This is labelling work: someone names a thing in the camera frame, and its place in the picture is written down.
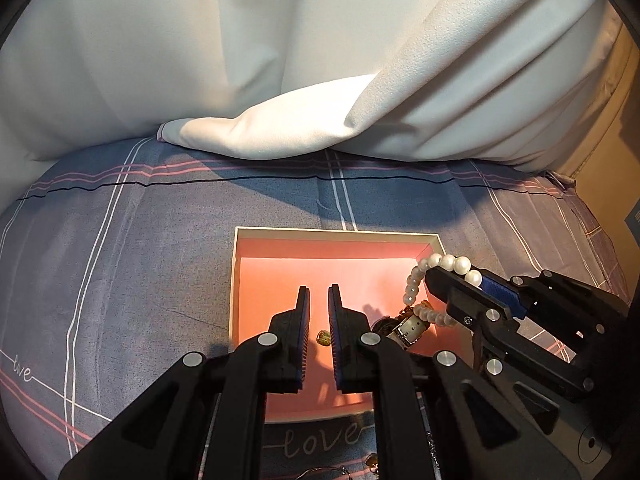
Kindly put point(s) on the white curtain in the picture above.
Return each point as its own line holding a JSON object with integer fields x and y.
{"x": 200, "y": 35}

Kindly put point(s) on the pink lined jewelry box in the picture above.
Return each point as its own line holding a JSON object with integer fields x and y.
{"x": 280, "y": 280}

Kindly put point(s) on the blue plaid bedsheet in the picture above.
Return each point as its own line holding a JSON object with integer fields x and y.
{"x": 125, "y": 260}

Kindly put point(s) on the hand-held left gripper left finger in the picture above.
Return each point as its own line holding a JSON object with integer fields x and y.
{"x": 302, "y": 340}

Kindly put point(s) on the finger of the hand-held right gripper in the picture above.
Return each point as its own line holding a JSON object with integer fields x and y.
{"x": 460, "y": 300}
{"x": 500, "y": 294}

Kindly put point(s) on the small gold charm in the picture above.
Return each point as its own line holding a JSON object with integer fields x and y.
{"x": 324, "y": 336}

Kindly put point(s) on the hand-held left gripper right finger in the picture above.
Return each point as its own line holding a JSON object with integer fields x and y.
{"x": 336, "y": 340}

